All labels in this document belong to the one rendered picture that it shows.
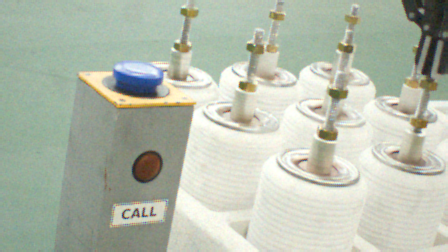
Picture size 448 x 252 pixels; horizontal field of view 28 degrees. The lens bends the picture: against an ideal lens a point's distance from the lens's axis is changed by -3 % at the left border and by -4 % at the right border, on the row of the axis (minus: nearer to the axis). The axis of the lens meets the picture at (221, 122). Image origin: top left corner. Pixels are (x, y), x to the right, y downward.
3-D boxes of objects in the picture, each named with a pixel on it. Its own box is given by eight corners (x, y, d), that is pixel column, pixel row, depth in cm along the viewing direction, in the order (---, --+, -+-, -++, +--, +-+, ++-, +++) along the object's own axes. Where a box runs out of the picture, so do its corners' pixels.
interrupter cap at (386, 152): (371, 141, 92) (373, 134, 92) (443, 158, 91) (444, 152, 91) (369, 166, 85) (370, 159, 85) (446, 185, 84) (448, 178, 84)
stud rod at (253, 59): (236, 103, 90) (252, 28, 87) (243, 102, 90) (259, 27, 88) (244, 107, 89) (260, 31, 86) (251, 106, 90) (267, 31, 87)
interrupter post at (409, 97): (419, 117, 103) (426, 90, 102) (402, 116, 102) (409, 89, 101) (408, 110, 106) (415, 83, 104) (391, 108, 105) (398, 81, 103)
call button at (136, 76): (169, 100, 72) (174, 75, 71) (125, 102, 70) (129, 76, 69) (144, 83, 75) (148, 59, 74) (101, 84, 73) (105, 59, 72)
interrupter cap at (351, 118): (301, 124, 93) (303, 117, 93) (289, 99, 100) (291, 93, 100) (372, 135, 94) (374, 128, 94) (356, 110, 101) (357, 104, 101)
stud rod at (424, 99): (420, 141, 88) (439, 67, 85) (415, 143, 87) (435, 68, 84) (411, 138, 88) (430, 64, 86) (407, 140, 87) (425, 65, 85)
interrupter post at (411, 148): (396, 155, 90) (404, 124, 88) (419, 161, 89) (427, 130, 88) (395, 163, 87) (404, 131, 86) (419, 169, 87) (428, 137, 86)
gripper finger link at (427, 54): (441, 36, 85) (431, 73, 86) (435, 34, 85) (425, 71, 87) (432, 38, 83) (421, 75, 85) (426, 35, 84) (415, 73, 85)
